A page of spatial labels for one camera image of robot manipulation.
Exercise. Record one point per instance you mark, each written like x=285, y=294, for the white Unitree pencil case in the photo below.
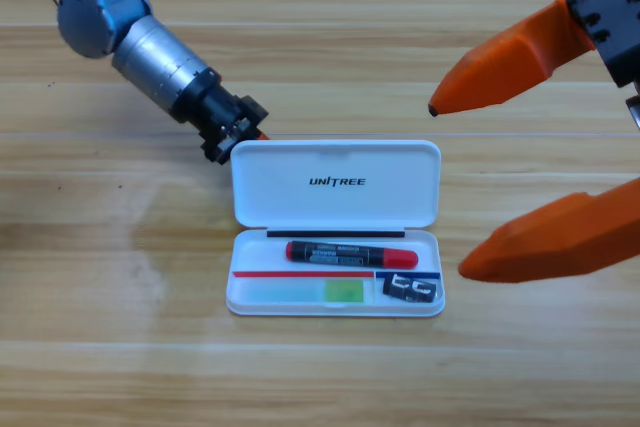
x=335, y=197

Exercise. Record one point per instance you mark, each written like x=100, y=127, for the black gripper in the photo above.
x=617, y=22
x=220, y=112

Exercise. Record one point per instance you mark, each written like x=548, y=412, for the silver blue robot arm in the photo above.
x=150, y=62

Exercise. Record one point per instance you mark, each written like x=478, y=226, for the red black marker pen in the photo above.
x=350, y=253

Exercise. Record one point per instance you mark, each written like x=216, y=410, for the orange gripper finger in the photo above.
x=560, y=242

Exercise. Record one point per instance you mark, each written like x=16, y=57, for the black eraser with white print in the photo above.
x=410, y=288

